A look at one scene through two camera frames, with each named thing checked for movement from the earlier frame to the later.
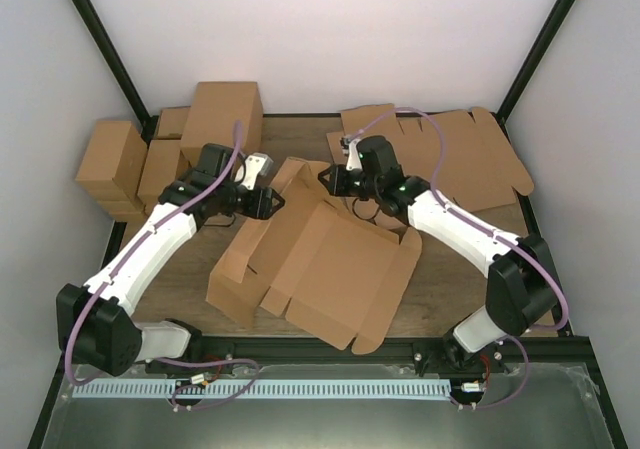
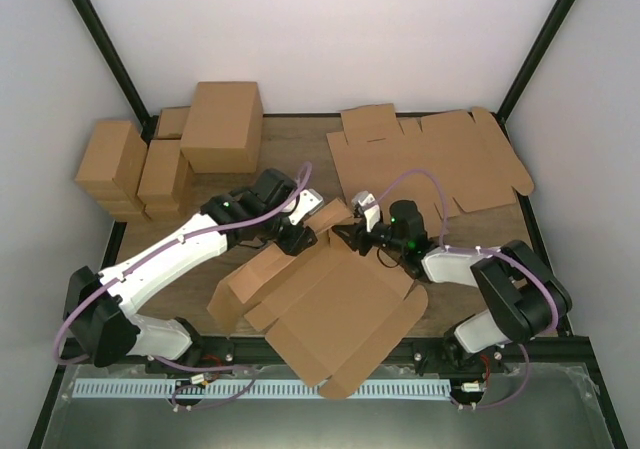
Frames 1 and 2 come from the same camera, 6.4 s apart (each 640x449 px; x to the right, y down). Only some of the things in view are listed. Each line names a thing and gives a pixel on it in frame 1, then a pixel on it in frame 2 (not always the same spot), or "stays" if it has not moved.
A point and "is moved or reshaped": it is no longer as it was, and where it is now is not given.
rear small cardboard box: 171,123 stays
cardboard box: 165,163 stays
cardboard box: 111,169 stays
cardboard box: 340,273 is moved or reshaped
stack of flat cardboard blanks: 473,164 stays
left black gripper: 261,208 → 294,245
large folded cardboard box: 229,113 stays
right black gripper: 337,185 → 358,237
